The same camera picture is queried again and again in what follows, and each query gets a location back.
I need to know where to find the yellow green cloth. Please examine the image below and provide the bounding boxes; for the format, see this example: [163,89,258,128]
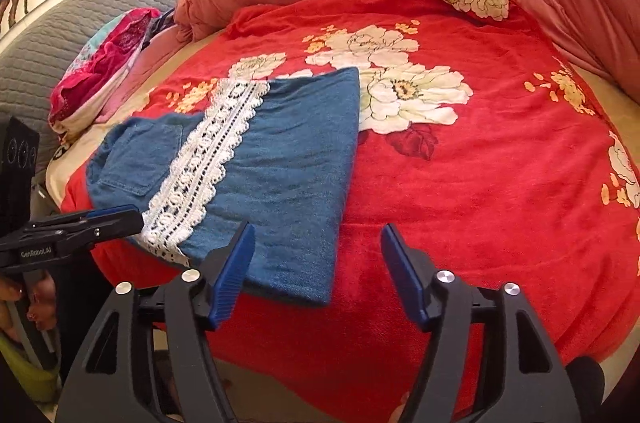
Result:
[0,333,58,404]

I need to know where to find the magenta floral pillow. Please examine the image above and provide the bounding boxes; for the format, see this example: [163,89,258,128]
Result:
[48,8,176,136]

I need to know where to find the person's leg dark trousers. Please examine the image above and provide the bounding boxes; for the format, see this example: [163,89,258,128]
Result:
[565,355,606,423]

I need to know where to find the grey quilted headboard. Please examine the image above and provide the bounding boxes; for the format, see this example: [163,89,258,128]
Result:
[0,0,241,164]

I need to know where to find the red floral blanket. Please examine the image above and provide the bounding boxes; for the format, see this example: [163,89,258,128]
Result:
[60,0,640,423]

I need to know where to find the blue denim pants lace trim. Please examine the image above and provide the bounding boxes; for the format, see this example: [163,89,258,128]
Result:
[85,67,362,308]

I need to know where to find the person's left hand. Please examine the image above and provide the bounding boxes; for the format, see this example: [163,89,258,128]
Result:
[0,275,58,341]

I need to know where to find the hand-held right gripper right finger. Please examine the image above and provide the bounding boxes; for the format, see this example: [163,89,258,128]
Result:
[380,223,583,423]

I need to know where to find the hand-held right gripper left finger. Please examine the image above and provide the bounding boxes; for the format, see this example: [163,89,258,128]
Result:
[55,220,258,423]

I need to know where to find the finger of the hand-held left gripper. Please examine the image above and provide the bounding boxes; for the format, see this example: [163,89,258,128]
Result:
[50,210,144,254]
[22,204,140,234]

